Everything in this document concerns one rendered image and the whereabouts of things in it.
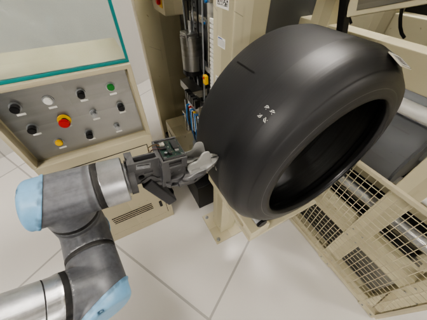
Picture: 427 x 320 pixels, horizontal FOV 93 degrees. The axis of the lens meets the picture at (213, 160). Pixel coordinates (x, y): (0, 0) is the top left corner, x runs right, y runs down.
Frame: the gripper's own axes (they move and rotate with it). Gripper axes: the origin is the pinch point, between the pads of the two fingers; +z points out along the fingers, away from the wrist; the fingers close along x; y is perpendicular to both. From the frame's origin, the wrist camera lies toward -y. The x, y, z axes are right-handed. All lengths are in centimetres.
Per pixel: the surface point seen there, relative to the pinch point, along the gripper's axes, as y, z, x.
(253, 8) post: 27.4, 24.7, 27.6
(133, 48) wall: -66, 41, 320
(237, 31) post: 21.6, 20.5, 27.6
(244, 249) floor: -119, 45, 8
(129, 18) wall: -28, 42, 324
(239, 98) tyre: 14.4, 6.1, 2.5
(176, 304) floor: -126, -12, -1
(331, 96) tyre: 19.9, 16.5, -10.7
